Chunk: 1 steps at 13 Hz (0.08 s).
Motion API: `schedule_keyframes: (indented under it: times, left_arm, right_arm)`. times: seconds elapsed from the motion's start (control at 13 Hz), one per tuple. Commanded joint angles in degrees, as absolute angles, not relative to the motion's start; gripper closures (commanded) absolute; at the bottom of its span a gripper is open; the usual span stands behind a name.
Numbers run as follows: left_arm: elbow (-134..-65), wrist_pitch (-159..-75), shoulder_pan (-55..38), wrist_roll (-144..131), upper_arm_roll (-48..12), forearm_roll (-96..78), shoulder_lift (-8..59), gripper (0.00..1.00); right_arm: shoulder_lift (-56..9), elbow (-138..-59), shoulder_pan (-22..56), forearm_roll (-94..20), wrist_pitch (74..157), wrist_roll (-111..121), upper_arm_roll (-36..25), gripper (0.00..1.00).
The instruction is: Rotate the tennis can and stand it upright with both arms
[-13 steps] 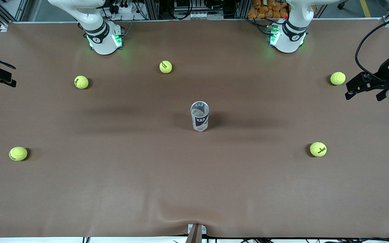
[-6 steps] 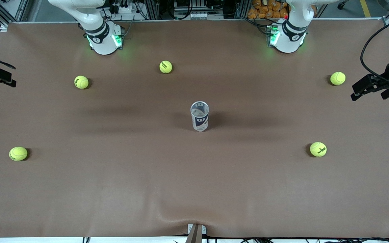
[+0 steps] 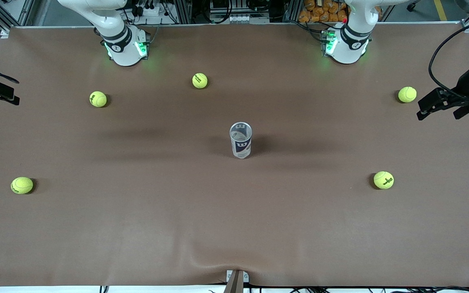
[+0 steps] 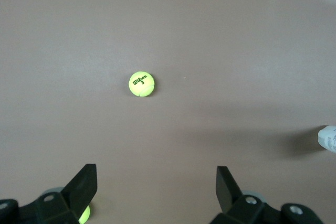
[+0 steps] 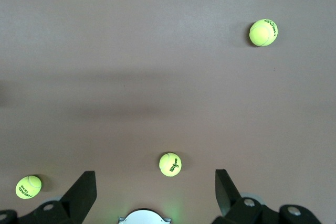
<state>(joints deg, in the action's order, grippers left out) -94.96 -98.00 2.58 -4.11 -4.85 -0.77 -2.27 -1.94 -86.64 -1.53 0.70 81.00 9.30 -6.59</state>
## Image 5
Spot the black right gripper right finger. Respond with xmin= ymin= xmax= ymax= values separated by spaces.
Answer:
xmin=211 ymin=168 xmax=323 ymax=224

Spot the yellow tennis ball Wilson print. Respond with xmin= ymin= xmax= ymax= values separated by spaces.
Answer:
xmin=159 ymin=152 xmax=182 ymax=177

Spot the yellow tennis ball Head print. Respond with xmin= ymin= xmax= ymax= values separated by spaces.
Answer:
xmin=248 ymin=18 xmax=279 ymax=47
xmin=15 ymin=175 xmax=43 ymax=200

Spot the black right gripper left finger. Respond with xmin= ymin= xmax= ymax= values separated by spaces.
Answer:
xmin=0 ymin=170 xmax=98 ymax=224

